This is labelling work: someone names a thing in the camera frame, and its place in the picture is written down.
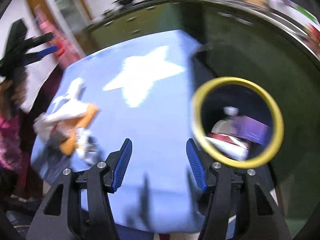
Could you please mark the red snack wrapper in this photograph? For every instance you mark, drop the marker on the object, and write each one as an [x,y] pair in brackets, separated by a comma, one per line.
[229,146]

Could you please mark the pink sleeved left forearm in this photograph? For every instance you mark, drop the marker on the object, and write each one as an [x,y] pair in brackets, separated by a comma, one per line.
[11,155]

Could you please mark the orange white snack bag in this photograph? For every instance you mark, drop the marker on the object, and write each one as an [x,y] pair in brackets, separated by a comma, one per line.
[68,145]

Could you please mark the green kitchen cabinets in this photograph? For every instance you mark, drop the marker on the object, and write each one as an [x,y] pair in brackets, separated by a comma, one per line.
[152,19]

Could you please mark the red checkered apron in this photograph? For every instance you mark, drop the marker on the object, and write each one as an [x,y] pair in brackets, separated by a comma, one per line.
[66,53]

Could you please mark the yellow-rimmed trash bin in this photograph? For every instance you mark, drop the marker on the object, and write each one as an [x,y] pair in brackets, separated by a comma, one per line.
[198,131]

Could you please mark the pink purple box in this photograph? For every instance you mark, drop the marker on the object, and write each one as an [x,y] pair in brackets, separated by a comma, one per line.
[247,128]

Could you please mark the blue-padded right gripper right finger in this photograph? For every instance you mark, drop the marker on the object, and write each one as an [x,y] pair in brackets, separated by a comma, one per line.
[257,214]

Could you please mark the person's left hand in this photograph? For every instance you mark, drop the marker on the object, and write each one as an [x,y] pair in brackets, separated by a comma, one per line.
[12,97]

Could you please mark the light blue tablecloth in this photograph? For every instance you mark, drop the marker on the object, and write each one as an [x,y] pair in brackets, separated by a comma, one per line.
[143,89]

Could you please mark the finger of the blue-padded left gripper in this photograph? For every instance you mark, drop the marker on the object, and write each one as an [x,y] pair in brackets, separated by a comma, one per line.
[30,58]

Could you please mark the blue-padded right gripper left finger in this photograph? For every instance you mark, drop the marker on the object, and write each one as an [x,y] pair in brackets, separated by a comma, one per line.
[77,205]

